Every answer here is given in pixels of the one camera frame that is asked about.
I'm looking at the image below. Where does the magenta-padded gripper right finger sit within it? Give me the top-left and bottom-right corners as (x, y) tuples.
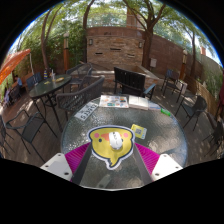
(132, 142), (184, 186)

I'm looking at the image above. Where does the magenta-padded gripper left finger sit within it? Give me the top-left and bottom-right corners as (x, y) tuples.
(39, 142), (93, 186)

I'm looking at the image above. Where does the white computer mouse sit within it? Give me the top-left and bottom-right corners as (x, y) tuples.
(108, 131), (124, 151)

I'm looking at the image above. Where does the yellow bird-shaped mouse pad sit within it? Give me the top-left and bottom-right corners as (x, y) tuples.
(87, 124), (136, 171)

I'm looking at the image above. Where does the small yellow card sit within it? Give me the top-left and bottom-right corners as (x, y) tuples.
(130, 123), (148, 140)

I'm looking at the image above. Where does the white licence plate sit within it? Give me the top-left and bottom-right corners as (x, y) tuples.
(73, 101), (100, 122)

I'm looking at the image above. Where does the small green packet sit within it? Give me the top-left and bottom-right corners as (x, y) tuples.
(160, 107), (172, 117)

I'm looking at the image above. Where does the thin pale book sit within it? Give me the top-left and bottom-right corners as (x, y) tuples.
(147, 101), (163, 111)

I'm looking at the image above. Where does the dark metal patio chair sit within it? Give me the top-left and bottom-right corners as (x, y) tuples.
(203, 119), (224, 158)
(5, 109), (58, 163)

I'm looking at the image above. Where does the dark wicker armchair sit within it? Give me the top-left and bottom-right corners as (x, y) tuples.
(175, 94), (208, 132)
(65, 63), (93, 84)
(55, 75), (106, 121)

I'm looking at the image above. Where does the colourful printed booklet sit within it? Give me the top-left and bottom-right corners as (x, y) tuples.
(98, 94), (130, 109)

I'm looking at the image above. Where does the dark round patio table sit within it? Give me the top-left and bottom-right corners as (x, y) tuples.
(28, 73), (73, 133)

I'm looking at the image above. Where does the white bag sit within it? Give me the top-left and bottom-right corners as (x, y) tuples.
(175, 79), (188, 95)

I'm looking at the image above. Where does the black slatted bench chair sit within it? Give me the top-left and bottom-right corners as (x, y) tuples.
(113, 66), (157, 101)

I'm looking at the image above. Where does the low stone block ledge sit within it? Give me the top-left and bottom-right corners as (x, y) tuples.
(79, 61), (160, 89)

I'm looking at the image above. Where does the blue metal chair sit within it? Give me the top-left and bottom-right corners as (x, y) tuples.
(161, 68), (181, 96)
(25, 71), (43, 91)

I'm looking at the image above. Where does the person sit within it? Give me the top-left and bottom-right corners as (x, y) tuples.
(13, 74), (24, 89)

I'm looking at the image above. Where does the thick-trunked tree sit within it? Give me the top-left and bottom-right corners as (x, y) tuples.
(123, 0), (171, 70)

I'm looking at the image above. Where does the orange patio umbrella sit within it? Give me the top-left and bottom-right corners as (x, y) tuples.
(0, 48), (32, 86)

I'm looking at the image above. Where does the thin forked tree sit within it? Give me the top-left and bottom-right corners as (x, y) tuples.
(39, 8), (61, 70)

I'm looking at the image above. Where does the wooden lamp post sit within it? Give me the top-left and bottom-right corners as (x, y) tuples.
(62, 32), (71, 73)
(181, 49), (189, 81)

